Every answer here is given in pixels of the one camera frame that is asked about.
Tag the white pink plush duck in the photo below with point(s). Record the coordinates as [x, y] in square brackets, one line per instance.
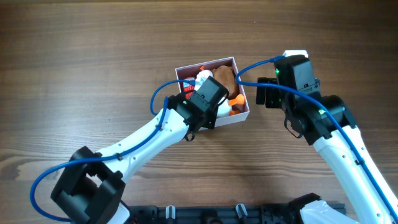
[204, 73]

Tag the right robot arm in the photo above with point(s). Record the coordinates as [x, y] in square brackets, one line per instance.
[347, 156]

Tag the brown plush toy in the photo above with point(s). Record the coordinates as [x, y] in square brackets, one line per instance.
[225, 76]

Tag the white plush duck yellow hat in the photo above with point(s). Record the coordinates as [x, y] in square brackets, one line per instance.
[225, 107]

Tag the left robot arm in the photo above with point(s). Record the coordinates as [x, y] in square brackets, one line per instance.
[89, 190]

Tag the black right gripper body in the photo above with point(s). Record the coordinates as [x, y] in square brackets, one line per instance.
[267, 93]

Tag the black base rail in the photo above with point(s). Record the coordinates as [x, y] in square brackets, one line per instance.
[279, 213]

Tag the red toy fire truck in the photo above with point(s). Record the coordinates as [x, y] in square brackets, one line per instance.
[189, 86]

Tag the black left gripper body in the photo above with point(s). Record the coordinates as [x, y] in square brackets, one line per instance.
[208, 121]

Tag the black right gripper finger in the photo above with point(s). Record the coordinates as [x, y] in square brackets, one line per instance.
[261, 92]
[272, 99]

